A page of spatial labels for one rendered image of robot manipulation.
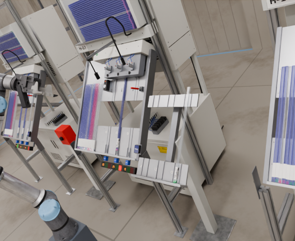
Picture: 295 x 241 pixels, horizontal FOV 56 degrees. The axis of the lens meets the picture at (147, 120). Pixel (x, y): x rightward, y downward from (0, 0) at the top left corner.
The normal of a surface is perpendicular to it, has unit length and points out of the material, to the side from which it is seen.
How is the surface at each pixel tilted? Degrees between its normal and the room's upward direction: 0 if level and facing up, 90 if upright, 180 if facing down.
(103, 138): 47
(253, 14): 90
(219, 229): 0
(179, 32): 90
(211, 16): 90
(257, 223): 0
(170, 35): 90
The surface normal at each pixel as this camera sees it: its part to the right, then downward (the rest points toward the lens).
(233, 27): -0.57, 0.57
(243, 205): -0.37, -0.81
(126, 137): -0.66, -0.14
